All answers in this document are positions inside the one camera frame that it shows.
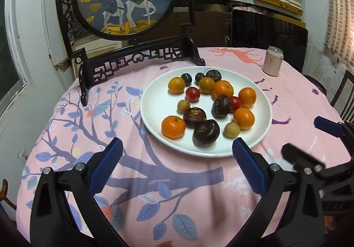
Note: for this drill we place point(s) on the dark round stool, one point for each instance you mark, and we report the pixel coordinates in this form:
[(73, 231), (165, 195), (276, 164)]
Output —
[(316, 83)]

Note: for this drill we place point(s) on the red cherry tomato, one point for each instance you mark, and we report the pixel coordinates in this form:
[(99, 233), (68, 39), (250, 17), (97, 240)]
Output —
[(236, 102), (192, 94)]

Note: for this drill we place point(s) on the white wall socket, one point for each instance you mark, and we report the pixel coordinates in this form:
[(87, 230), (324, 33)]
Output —
[(24, 155)]

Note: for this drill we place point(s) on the black flat panel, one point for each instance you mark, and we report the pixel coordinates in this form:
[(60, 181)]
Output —
[(265, 31)]

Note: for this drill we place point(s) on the white framed window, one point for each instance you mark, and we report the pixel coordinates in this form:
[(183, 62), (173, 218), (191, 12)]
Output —
[(8, 64)]

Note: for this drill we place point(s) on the brown wooden chair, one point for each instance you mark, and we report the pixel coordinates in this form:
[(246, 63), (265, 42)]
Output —
[(3, 191)]

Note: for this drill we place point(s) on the dark wooden chair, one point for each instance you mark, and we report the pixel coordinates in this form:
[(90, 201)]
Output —
[(345, 89)]

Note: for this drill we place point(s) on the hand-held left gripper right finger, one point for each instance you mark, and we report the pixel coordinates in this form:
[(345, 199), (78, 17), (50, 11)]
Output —
[(249, 166)]

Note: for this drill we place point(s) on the dark purple grape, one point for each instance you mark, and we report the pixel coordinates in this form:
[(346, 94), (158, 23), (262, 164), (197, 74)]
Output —
[(186, 78), (199, 77)]

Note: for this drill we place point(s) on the white oval plate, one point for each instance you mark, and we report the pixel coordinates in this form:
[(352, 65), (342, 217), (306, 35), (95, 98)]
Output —
[(163, 100)]

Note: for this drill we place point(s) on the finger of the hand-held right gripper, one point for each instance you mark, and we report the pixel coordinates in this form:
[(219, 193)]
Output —
[(301, 155), (329, 126)]

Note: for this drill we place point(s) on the pink printed tablecloth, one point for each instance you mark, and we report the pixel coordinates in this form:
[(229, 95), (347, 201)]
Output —
[(166, 194)]

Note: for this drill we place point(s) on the orange mandarin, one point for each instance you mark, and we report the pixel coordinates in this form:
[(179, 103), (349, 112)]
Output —
[(173, 126), (244, 118), (223, 89), (247, 97)]

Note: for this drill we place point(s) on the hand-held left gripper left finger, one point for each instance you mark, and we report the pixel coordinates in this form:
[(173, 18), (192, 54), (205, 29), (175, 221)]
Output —
[(106, 164)]

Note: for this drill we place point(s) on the small yellow citrus fruit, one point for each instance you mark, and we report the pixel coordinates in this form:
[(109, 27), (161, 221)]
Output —
[(206, 85), (177, 85)]

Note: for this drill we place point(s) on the pale beverage can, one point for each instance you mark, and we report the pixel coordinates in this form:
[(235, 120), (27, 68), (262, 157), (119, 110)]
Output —
[(273, 61)]

